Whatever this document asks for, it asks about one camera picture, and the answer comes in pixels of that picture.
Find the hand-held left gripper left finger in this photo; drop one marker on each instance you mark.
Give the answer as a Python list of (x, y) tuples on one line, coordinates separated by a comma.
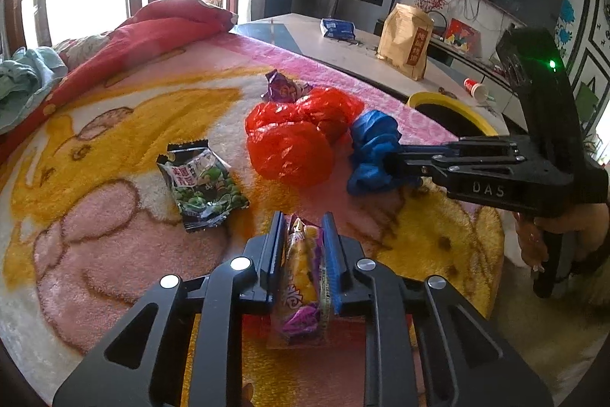
[(279, 245)]

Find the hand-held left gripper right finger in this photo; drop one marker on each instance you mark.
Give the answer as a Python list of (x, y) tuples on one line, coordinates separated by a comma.
[(333, 254)]

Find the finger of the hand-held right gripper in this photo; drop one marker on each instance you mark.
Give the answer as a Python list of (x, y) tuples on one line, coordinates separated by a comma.
[(467, 151), (419, 172)]

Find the purple yellow snack wrapper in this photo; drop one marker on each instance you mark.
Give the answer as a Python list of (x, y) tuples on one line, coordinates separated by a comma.
[(300, 273)]

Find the yellow trash bin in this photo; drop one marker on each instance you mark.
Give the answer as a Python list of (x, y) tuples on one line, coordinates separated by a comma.
[(469, 110)]

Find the blue plastic bag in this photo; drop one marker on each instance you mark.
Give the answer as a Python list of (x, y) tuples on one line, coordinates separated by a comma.
[(371, 140)]

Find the green snack packet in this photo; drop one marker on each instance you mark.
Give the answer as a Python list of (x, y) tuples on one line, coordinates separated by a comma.
[(205, 187)]

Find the red plastic bag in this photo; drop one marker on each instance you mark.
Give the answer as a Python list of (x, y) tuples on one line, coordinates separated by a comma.
[(286, 149)]

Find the small purple wrapper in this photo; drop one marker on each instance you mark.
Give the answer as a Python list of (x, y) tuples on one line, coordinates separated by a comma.
[(281, 90)]

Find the person's right hand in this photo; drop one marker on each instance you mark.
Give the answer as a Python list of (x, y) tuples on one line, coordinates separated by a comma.
[(593, 226)]

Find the person's left hand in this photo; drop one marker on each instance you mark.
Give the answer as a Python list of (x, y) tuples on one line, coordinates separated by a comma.
[(247, 397)]

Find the small scissors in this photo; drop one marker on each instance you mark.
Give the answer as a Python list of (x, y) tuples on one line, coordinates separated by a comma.
[(446, 92)]

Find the red paper cup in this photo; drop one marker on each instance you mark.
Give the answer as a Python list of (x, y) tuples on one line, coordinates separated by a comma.
[(474, 87)]

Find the white television cabinet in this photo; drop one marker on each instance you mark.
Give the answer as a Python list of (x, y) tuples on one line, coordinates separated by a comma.
[(457, 63)]

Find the red printed box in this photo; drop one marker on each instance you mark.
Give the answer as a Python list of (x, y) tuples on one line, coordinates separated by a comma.
[(464, 35)]

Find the brown paper bag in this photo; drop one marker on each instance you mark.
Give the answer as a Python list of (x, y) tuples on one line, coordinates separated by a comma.
[(405, 40)]

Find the vase with red flowers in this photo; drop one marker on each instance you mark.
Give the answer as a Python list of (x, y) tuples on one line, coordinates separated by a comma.
[(429, 4)]

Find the white low table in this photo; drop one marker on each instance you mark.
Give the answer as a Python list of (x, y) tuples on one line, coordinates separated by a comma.
[(324, 54)]

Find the blue tissue pack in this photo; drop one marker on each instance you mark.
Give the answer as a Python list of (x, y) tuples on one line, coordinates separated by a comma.
[(337, 28)]

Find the red floral quilt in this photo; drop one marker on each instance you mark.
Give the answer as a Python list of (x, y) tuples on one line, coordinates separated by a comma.
[(167, 21)]

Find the light blue printed cloth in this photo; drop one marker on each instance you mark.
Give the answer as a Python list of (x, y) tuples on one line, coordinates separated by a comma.
[(24, 83)]

